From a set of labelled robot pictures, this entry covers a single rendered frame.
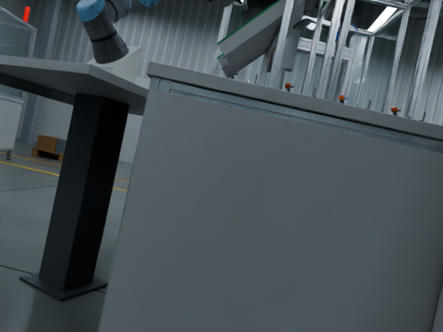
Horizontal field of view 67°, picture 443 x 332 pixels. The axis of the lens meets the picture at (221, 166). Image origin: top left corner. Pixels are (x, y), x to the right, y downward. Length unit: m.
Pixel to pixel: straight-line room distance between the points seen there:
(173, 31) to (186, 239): 9.78
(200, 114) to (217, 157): 0.10
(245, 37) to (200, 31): 9.19
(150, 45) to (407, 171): 9.84
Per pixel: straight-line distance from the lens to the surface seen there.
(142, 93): 1.16
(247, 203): 0.75
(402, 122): 0.85
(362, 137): 0.81
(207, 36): 10.16
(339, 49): 1.06
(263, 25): 1.07
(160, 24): 10.60
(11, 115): 5.80
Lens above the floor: 0.68
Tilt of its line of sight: 1 degrees down
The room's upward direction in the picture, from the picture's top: 12 degrees clockwise
